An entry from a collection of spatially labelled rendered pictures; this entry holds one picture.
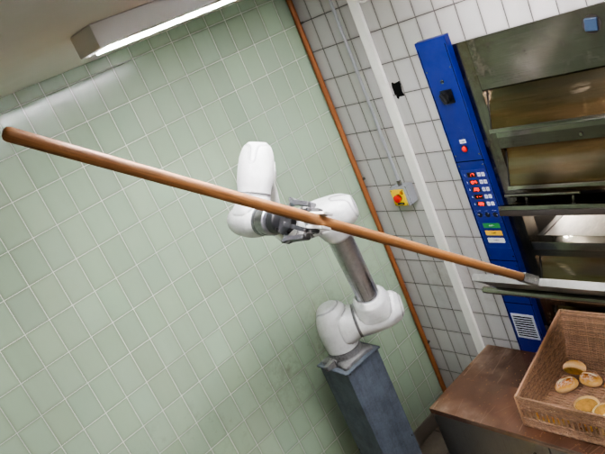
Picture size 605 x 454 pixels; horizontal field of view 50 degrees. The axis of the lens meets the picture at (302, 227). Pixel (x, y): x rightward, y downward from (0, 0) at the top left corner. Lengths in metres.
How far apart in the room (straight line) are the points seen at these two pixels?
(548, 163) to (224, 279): 1.47
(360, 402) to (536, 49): 1.62
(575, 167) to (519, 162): 0.24
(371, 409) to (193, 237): 1.11
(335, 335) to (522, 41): 1.40
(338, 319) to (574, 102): 1.28
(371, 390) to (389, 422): 0.20
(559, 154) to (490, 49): 0.49
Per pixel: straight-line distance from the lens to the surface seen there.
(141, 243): 2.75
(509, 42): 2.63
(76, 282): 2.66
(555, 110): 2.63
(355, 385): 2.92
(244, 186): 1.92
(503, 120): 2.75
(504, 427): 2.98
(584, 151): 2.68
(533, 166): 2.79
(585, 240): 2.88
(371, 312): 2.77
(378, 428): 3.07
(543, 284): 2.42
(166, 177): 1.44
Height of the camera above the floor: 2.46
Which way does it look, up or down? 17 degrees down
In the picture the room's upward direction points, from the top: 24 degrees counter-clockwise
